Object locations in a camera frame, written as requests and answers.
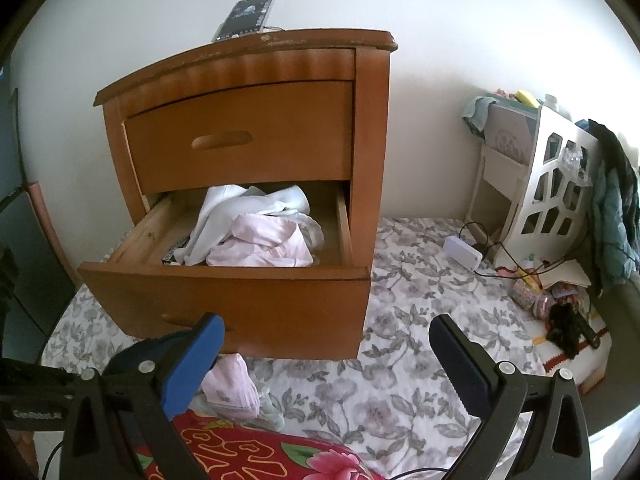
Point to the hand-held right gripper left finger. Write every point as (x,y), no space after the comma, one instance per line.
(190,365)

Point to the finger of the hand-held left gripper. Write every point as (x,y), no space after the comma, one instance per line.
(140,350)

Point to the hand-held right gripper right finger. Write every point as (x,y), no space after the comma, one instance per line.
(462,365)

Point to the pale pink underwear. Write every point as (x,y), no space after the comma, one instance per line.
(230,385)

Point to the wooden nightstand drawer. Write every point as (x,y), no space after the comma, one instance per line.
(275,130)
(225,305)

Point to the mint green lace underwear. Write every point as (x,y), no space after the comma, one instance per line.
(272,412)

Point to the pink garment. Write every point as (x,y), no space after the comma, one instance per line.
(260,245)

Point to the white smooth garment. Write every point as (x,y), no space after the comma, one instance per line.
(220,210)

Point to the grey floral bed sheet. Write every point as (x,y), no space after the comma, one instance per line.
(400,320)

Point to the striped crochet mat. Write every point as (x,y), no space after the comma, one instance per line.
(555,360)

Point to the colourful patterned box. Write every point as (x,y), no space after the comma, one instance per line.
(525,294)

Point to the pink round jar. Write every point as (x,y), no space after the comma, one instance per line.
(543,306)

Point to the black fuzzy object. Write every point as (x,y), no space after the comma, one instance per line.
(562,327)

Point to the red floral blanket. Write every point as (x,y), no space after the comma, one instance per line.
(250,455)

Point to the white rectangular charger box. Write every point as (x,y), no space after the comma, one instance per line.
(462,250)

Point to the black remote control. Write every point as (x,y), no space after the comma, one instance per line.
(589,330)

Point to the dark grey panel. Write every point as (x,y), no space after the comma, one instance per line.
(35,240)

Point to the white cutout rack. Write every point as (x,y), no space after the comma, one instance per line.
(520,220)

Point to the teal jacket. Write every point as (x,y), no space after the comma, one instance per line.
(612,200)

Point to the wooden nightstand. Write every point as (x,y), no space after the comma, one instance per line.
(370,160)

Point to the white cardboard box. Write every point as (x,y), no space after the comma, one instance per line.
(510,135)

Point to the clear plastic packet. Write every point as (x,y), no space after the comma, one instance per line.
(574,155)

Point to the teal cloth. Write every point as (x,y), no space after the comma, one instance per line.
(477,112)

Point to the yellow sponge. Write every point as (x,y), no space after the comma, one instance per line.
(529,98)

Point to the smartphone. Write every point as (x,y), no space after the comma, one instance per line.
(245,17)

